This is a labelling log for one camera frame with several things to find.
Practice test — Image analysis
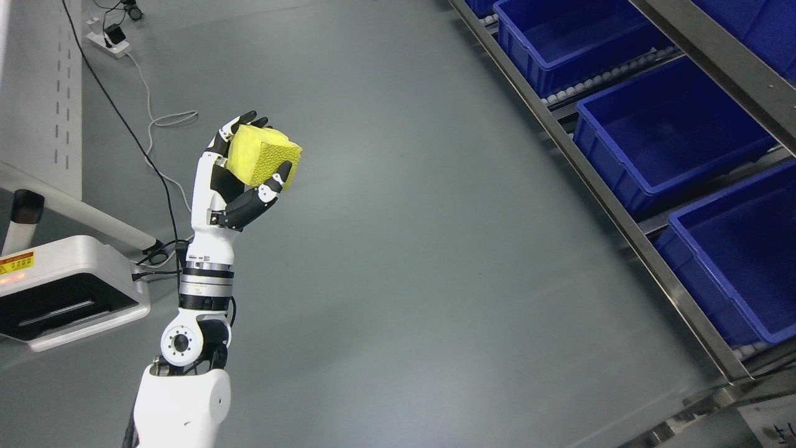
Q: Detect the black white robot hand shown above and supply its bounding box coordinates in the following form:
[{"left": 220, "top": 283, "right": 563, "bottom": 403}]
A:
[{"left": 187, "top": 110, "right": 293, "bottom": 266}]

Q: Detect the yellow foam block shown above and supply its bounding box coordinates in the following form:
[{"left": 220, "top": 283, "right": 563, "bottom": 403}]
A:
[{"left": 225, "top": 124, "right": 302, "bottom": 187}]

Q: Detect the white cable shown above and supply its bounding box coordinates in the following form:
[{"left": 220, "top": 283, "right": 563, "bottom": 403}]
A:
[{"left": 124, "top": 53, "right": 200, "bottom": 212}]

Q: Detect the black cable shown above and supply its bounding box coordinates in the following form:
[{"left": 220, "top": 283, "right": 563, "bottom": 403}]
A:
[{"left": 61, "top": 0, "right": 187, "bottom": 281}]

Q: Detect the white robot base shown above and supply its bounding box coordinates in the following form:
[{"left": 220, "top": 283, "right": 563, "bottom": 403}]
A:
[{"left": 1, "top": 189, "right": 151, "bottom": 352}]

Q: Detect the blue plastic bin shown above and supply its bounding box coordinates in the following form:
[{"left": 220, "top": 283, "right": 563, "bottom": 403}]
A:
[
  {"left": 573, "top": 57, "right": 775, "bottom": 221},
  {"left": 693, "top": 1, "right": 795, "bottom": 84},
  {"left": 494, "top": 1, "right": 671, "bottom": 98},
  {"left": 654, "top": 161, "right": 795, "bottom": 347}
]

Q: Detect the white perforated panel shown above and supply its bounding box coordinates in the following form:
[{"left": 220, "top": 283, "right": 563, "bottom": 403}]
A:
[{"left": 1, "top": 1, "right": 83, "bottom": 199}]

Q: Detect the white power strip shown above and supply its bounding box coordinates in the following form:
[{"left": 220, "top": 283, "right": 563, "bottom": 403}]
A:
[{"left": 85, "top": 17, "right": 131, "bottom": 59}]

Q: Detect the steel shelf rack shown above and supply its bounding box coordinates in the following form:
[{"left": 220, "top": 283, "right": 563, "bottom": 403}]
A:
[{"left": 451, "top": 1, "right": 795, "bottom": 447}]

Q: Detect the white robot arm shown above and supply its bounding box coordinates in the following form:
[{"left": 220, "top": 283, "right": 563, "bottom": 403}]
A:
[{"left": 121, "top": 254, "right": 234, "bottom": 447}]

